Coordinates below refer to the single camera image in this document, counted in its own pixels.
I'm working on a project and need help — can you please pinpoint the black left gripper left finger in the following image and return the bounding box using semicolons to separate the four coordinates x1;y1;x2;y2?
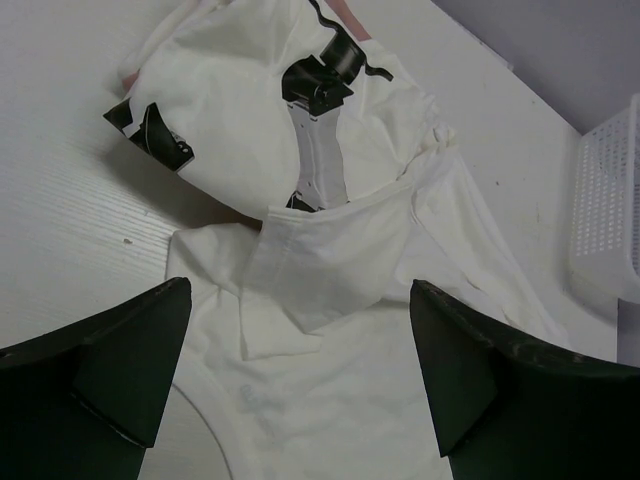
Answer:
1;278;192;479

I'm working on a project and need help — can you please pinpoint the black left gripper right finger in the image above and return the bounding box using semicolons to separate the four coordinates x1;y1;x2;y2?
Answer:
410;280;639;479

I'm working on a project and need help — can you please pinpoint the folded white robot-print t-shirt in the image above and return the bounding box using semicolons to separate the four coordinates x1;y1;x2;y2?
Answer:
105;1;455;219

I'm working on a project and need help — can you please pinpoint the white plastic mesh basket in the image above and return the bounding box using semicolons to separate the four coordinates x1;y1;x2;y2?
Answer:
569;94;639;303

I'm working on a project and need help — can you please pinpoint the white graphic t-shirt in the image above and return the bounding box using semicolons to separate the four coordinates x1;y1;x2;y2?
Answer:
167;163;567;479

